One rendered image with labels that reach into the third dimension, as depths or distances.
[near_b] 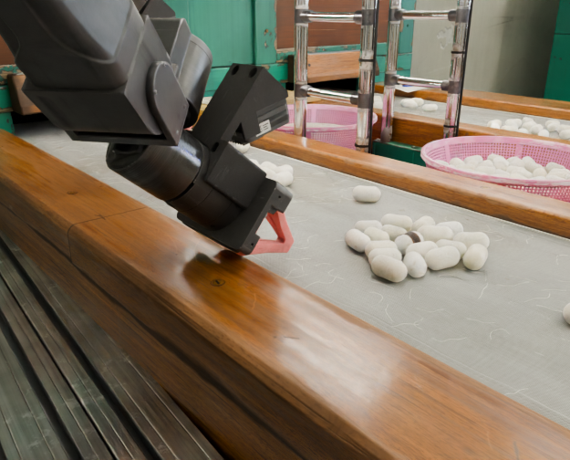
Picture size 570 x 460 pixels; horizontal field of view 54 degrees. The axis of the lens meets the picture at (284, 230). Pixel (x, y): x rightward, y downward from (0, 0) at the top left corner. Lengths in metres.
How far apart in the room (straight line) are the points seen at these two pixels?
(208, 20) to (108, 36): 1.05
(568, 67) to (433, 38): 0.76
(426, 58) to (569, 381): 2.80
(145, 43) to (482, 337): 0.32
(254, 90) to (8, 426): 0.33
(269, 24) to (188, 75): 1.02
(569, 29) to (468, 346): 3.11
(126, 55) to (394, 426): 0.25
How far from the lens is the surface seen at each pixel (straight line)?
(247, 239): 0.45
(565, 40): 3.50
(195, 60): 0.47
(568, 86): 3.49
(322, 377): 0.35
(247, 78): 0.47
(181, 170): 0.43
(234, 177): 0.45
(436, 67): 3.23
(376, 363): 0.37
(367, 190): 0.72
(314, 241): 0.60
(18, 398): 0.54
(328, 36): 1.62
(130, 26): 0.35
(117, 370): 0.54
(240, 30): 1.43
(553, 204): 0.71
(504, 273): 0.57
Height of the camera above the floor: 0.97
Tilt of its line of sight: 22 degrees down
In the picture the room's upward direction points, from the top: straight up
